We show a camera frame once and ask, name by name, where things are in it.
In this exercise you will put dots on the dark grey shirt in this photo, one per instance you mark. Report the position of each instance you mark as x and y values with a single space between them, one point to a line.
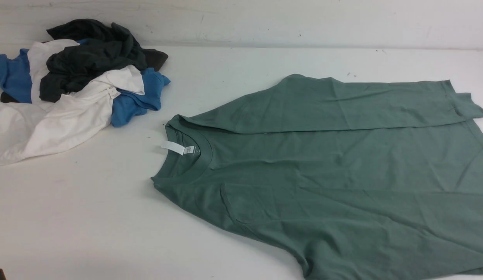
80 51

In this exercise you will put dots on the white shirt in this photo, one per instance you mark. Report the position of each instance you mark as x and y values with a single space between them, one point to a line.
41 128

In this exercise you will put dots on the blue shirt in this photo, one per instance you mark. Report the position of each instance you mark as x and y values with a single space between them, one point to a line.
136 101

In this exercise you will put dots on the green long-sleeve shirt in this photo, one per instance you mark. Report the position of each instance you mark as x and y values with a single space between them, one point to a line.
358 181

